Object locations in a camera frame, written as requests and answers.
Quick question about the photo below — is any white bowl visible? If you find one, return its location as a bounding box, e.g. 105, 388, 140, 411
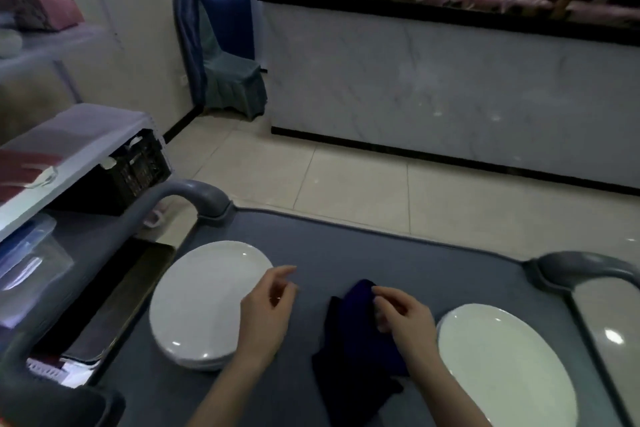
0, 29, 23, 58

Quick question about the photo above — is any grey service cart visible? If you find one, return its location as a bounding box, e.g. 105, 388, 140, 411
0, 179, 640, 427

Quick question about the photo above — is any white round plate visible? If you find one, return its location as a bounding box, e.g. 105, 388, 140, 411
149, 240, 275, 372

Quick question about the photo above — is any white metal shelf rack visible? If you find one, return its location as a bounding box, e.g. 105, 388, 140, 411
0, 0, 167, 242

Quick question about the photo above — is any black plastic crate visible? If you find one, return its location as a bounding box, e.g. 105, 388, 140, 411
102, 129, 173, 215

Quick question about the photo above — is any person's right forearm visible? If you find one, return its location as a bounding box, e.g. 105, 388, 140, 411
407, 344, 493, 427

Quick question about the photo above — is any chair with grey-green cover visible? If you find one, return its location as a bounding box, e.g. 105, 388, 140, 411
197, 6, 269, 121

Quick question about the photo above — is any dark blue cleaning cloth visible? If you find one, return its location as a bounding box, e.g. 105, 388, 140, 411
311, 279, 411, 427

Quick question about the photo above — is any stack of white plates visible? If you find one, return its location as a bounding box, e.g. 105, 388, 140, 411
435, 303, 579, 427

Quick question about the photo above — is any steel tray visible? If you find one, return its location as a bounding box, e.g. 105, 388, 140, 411
62, 241, 176, 362

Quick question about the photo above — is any marble bar counter black top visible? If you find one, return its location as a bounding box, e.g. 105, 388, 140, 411
255, 0, 640, 197

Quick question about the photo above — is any person's right hand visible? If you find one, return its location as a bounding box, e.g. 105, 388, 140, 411
372, 285, 441, 368

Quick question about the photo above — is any clear container blue lid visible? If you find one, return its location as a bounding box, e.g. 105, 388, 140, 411
0, 213, 75, 328

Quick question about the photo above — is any person's left hand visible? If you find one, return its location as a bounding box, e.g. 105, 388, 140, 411
239, 265, 299, 372

